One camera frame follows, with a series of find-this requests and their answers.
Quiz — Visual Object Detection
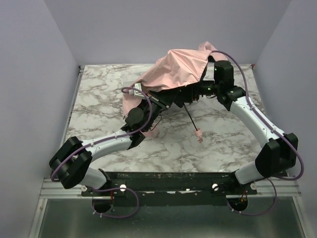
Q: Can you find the pink folding umbrella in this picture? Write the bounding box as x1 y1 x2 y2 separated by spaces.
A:
122 41 218 144

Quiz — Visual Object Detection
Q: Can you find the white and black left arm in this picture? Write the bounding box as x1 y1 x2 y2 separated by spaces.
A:
49 90 176 189

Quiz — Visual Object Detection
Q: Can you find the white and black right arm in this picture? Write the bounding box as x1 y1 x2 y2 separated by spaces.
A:
171 60 299 187

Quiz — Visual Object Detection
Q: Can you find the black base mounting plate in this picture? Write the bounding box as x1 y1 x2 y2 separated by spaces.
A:
81 172 257 206

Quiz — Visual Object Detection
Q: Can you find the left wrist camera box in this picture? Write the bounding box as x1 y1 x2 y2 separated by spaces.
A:
128 83 144 98

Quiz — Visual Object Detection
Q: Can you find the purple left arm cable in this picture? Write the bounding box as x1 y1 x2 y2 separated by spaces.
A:
51 86 153 219

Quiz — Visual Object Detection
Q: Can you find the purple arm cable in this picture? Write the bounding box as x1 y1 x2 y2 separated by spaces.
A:
210 50 305 216
51 86 153 219

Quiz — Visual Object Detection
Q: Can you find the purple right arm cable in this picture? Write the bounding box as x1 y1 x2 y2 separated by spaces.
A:
210 50 305 216

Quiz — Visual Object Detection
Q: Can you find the aluminium frame rail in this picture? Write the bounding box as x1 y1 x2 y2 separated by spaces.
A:
40 178 302 199

